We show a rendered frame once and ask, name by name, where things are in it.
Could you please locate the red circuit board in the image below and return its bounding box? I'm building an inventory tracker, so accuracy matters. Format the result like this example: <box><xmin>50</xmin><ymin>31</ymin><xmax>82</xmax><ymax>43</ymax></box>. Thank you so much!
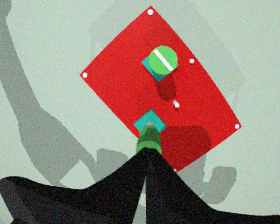
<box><xmin>80</xmin><ymin>6</ymin><xmax>242</xmax><ymax>173</ymax></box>

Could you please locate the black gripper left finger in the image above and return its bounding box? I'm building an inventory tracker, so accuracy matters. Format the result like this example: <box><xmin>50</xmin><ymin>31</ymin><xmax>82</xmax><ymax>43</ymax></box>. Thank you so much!
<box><xmin>0</xmin><ymin>147</ymin><xmax>149</xmax><ymax>224</ymax></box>

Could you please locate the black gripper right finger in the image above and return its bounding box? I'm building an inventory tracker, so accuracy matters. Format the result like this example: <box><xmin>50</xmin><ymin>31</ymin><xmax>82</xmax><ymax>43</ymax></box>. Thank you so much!
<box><xmin>145</xmin><ymin>148</ymin><xmax>280</xmax><ymax>224</ymax></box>

